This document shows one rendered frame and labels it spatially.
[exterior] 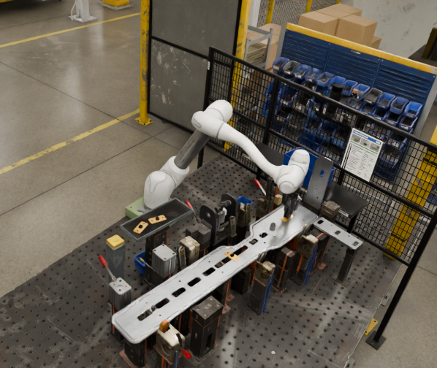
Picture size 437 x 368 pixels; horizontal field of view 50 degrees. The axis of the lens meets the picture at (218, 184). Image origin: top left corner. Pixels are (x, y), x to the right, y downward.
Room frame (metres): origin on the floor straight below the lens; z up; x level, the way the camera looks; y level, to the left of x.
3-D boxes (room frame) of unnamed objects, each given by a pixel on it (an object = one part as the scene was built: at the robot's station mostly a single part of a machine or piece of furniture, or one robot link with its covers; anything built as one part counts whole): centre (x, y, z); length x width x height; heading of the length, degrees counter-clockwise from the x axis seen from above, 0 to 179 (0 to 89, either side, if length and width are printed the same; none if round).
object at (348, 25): (6.78, -1.44, 0.52); 1.20 x 0.80 x 1.05; 146
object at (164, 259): (1.64, 0.22, 0.90); 0.13 x 0.10 x 0.41; 50
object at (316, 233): (2.09, -0.61, 0.84); 0.11 x 0.10 x 0.28; 50
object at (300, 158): (2.14, -0.41, 1.39); 0.13 x 0.11 x 0.16; 161
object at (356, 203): (2.61, -0.54, 1.01); 0.90 x 0.22 x 0.03; 50
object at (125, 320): (1.77, -0.11, 1.00); 1.38 x 0.22 x 0.02; 140
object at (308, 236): (1.97, -0.54, 0.87); 0.12 x 0.09 x 0.35; 50
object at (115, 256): (1.63, 0.45, 0.92); 0.08 x 0.08 x 0.44; 50
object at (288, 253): (1.89, -0.43, 0.84); 0.11 x 0.08 x 0.29; 50
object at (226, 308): (1.73, -0.07, 0.84); 0.17 x 0.06 x 0.29; 50
